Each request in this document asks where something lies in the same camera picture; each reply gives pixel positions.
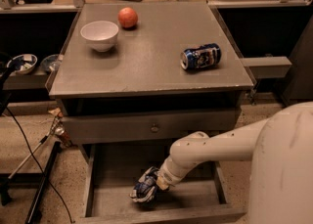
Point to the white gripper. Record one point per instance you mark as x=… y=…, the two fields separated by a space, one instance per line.
x=167 y=174

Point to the blue chip bag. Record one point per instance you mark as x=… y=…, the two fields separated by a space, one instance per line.
x=146 y=187

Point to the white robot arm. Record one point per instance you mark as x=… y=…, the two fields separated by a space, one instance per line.
x=280 y=150

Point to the open grey middle drawer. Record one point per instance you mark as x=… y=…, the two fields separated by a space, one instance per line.
x=113 y=170

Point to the closed grey top drawer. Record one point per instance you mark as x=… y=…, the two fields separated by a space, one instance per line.
x=121 y=127

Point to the grey wooden drawer cabinet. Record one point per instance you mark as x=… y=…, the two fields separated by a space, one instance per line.
x=142 y=72

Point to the black metal stand base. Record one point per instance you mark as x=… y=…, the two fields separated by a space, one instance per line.
x=38 y=181

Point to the blue soda can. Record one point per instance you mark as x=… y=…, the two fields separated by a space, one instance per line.
x=207 y=55

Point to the grey side shelf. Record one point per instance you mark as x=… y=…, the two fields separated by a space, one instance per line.
x=267 y=67

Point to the white ceramic bowl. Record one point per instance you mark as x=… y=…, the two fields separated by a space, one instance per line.
x=100 y=35

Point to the dark small dish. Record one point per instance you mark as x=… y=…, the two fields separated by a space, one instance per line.
x=51 y=63

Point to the orange round fruit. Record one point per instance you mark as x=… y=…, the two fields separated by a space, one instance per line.
x=127 y=17

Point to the small bowl with items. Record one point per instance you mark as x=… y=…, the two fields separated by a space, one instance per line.
x=22 y=64

